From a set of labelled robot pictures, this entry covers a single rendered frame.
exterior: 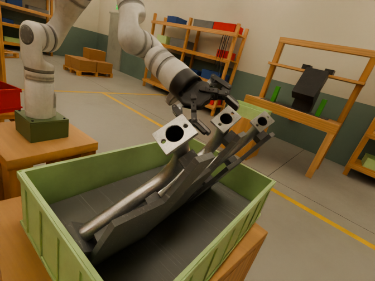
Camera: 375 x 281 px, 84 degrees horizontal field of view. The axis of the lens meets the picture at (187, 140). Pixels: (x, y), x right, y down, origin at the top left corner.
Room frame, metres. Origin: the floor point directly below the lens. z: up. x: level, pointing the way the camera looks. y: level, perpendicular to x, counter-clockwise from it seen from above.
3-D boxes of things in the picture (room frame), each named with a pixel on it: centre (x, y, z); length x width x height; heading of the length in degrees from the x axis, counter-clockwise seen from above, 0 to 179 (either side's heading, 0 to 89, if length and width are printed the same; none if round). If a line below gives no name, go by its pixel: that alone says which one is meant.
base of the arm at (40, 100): (0.75, 0.59, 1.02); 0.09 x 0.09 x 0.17; 70
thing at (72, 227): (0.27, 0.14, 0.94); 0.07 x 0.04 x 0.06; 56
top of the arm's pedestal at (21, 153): (0.75, 0.59, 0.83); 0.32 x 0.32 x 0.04; 60
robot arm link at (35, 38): (0.75, 0.59, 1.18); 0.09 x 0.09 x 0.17; 77
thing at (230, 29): (6.45, 0.61, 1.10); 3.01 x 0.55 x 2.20; 54
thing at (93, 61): (6.75, 3.61, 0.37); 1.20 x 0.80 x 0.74; 152
